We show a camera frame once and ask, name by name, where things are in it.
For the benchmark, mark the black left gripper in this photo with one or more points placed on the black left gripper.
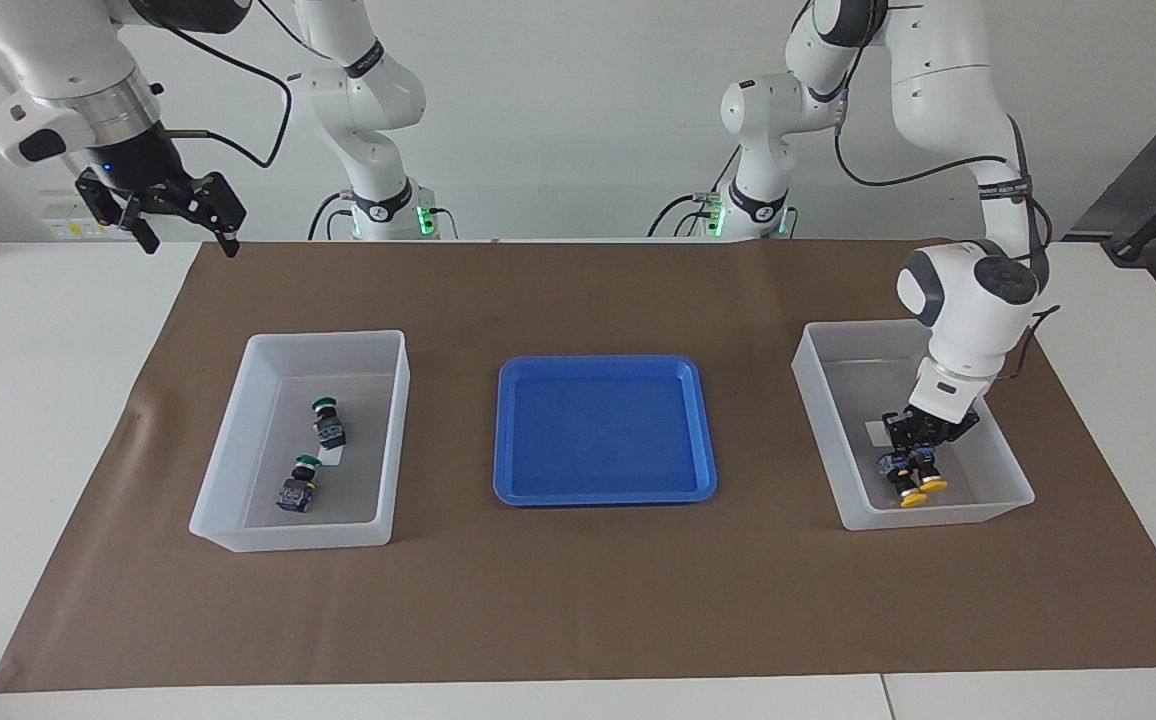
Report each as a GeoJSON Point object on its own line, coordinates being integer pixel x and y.
{"type": "Point", "coordinates": [933, 425]}

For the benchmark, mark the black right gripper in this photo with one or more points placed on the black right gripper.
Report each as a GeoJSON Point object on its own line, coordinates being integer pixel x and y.
{"type": "Point", "coordinates": [143, 165]}

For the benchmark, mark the yellow push button switch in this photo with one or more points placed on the yellow push button switch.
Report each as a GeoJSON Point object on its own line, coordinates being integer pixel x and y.
{"type": "Point", "coordinates": [934, 483]}
{"type": "Point", "coordinates": [906, 495]}

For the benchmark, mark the green push button switch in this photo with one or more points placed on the green push button switch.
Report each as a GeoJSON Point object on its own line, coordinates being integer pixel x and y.
{"type": "Point", "coordinates": [295, 495]}
{"type": "Point", "coordinates": [332, 432]}

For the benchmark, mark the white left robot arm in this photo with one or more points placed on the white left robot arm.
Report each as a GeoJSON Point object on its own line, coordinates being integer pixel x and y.
{"type": "Point", "coordinates": [968, 300]}

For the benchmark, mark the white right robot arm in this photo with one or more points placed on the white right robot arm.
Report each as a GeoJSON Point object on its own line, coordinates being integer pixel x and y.
{"type": "Point", "coordinates": [368, 90]}

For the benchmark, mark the small white paper label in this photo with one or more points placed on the small white paper label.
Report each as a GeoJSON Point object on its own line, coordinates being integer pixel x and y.
{"type": "Point", "coordinates": [874, 434]}
{"type": "Point", "coordinates": [335, 458]}

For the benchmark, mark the translucent white plastic box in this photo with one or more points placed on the translucent white plastic box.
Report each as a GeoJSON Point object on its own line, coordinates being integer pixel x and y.
{"type": "Point", "coordinates": [828, 420]}
{"type": "Point", "coordinates": [378, 480]}

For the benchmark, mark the blue plastic tray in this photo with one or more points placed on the blue plastic tray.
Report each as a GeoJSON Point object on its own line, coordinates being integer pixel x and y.
{"type": "Point", "coordinates": [598, 430]}

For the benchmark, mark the brown paper table mat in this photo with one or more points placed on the brown paper table mat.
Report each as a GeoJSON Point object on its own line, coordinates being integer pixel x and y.
{"type": "Point", "coordinates": [578, 600]}

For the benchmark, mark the white wall socket box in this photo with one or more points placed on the white wall socket box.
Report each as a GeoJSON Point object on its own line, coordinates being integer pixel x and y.
{"type": "Point", "coordinates": [68, 228]}

